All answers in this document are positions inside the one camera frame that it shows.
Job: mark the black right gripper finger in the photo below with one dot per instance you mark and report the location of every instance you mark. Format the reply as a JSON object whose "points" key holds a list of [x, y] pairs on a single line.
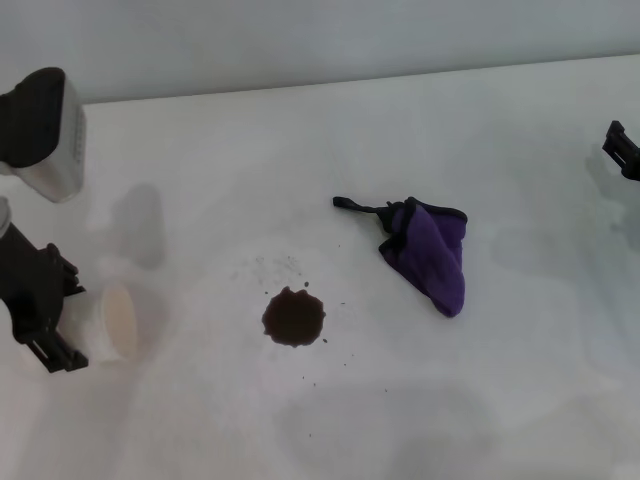
{"points": [[616, 140], [631, 172]]}

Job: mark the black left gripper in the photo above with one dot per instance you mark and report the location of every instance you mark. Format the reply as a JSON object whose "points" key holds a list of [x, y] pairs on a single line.
{"points": [[27, 295]]}

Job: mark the white paper cup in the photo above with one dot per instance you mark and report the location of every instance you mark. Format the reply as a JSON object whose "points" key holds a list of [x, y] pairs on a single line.
{"points": [[117, 320]]}

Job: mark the purple rag with black trim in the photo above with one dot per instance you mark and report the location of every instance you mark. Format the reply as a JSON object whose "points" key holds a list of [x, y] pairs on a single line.
{"points": [[430, 255]]}

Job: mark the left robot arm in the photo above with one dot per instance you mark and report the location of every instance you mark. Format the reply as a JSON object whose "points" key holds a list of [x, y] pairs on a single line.
{"points": [[55, 150]]}

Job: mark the dark brown liquid stain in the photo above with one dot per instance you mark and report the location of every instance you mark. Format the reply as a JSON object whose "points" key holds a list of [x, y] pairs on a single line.
{"points": [[294, 318]]}

